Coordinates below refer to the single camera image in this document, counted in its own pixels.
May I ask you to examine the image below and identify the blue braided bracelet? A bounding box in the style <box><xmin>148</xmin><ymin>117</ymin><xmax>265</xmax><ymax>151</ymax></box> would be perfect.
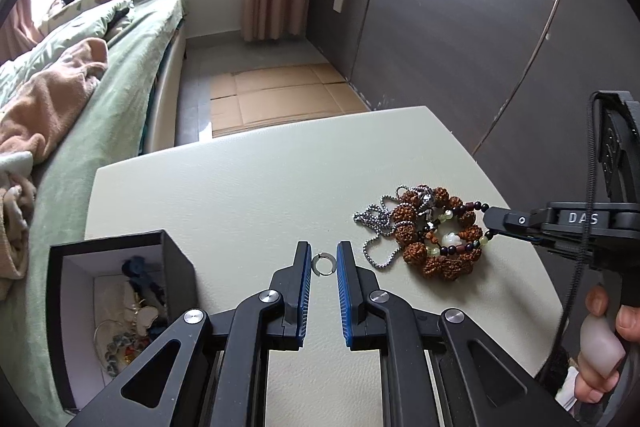
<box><xmin>121</xmin><ymin>256</ymin><xmax>170</xmax><ymax>308</ymax></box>

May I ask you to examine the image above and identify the light green quilt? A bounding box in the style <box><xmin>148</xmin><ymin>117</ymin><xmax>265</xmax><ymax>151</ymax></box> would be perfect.
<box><xmin>1</xmin><ymin>0</ymin><xmax>134</xmax><ymax>106</ymax></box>

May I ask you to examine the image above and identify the brown rudraksha bead bracelet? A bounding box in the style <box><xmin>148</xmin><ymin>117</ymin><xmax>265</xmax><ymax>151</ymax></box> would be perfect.
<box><xmin>389</xmin><ymin>185</ymin><xmax>485</xmax><ymax>283</ymax></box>

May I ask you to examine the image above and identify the green bed mattress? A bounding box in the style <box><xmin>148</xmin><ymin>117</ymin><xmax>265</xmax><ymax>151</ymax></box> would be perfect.
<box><xmin>1</xmin><ymin>0</ymin><xmax>186</xmax><ymax>426</ymax></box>

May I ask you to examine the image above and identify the left pink curtain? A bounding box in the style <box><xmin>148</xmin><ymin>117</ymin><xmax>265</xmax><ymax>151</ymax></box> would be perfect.
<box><xmin>0</xmin><ymin>0</ymin><xmax>42</xmax><ymax>64</ymax></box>

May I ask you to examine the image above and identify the silver chain necklace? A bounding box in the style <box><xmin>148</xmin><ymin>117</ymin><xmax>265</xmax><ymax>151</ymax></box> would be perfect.
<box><xmin>354</xmin><ymin>184</ymin><xmax>434</xmax><ymax>272</ymax></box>

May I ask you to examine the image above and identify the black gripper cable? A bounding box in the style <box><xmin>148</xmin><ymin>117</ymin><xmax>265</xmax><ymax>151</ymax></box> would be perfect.
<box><xmin>537</xmin><ymin>90</ymin><xmax>632</xmax><ymax>388</ymax></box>

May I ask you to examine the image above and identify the white wall socket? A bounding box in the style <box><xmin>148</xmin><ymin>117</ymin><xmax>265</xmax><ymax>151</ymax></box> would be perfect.
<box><xmin>332</xmin><ymin>0</ymin><xmax>344</xmax><ymax>13</ymax></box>

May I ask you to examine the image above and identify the person's right hand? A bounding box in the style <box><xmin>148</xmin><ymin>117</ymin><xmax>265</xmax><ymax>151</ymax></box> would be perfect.
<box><xmin>574</xmin><ymin>285</ymin><xmax>625</xmax><ymax>403</ymax></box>

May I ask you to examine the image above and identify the small silver ring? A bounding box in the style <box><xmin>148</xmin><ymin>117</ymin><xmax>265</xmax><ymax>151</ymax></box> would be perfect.
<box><xmin>310</xmin><ymin>251</ymin><xmax>336</xmax><ymax>277</ymax></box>

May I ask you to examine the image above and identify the black jewelry box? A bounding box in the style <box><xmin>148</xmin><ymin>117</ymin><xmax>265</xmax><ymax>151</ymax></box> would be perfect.
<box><xmin>46</xmin><ymin>231</ymin><xmax>198</xmax><ymax>413</ymax></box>

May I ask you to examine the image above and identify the pink fleece blanket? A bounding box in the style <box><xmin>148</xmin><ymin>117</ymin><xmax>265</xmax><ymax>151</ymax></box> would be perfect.
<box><xmin>1</xmin><ymin>37</ymin><xmax>108</xmax><ymax>298</ymax></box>

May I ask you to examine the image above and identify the flattened cardboard sheet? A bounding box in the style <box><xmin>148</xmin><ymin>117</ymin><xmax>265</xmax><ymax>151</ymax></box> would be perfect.
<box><xmin>210</xmin><ymin>63</ymin><xmax>369</xmax><ymax>138</ymax></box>

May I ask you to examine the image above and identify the clear plastic bag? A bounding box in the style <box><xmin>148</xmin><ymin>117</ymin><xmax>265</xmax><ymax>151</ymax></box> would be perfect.
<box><xmin>93</xmin><ymin>282</ymin><xmax>160</xmax><ymax>363</ymax></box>

